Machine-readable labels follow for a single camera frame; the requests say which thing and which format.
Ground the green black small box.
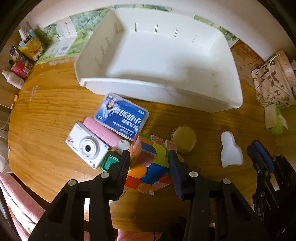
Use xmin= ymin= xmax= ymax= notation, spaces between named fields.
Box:
xmin=100 ymin=149 xmax=120 ymax=172

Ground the white compact camera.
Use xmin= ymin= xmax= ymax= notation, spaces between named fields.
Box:
xmin=65 ymin=121 xmax=110 ymax=169

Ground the colourful rubiks cube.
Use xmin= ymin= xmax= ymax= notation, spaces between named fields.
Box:
xmin=125 ymin=133 xmax=177 ymax=193

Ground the pink cylindrical case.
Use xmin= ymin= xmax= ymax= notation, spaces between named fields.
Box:
xmin=83 ymin=116 xmax=130 ymax=155

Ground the blue floss pick box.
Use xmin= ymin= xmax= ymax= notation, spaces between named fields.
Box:
xmin=94 ymin=93 xmax=149 ymax=141

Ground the green tissue pack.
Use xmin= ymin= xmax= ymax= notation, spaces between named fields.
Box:
xmin=264 ymin=103 xmax=288 ymax=135

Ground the patterned canvas bag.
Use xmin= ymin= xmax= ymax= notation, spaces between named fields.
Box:
xmin=251 ymin=50 xmax=295 ymax=109

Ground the white plastic storage bin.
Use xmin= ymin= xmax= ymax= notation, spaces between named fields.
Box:
xmin=74 ymin=8 xmax=243 ymax=113

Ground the white spray bottle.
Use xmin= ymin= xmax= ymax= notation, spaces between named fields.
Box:
xmin=2 ymin=70 xmax=25 ymax=89

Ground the red printed can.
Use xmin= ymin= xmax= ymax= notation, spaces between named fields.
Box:
xmin=9 ymin=57 xmax=34 ymax=80

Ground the orange juice carton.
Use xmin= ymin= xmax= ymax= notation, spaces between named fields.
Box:
xmin=18 ymin=29 xmax=45 ymax=61

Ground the green fruit printed box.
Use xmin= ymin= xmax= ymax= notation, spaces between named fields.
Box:
xmin=35 ymin=4 xmax=238 ymax=63

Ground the white charging cable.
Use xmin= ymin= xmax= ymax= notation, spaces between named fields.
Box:
xmin=268 ymin=51 xmax=296 ymax=100

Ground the pink strap on bag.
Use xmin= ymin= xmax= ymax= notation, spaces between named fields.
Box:
xmin=275 ymin=50 xmax=296 ymax=88

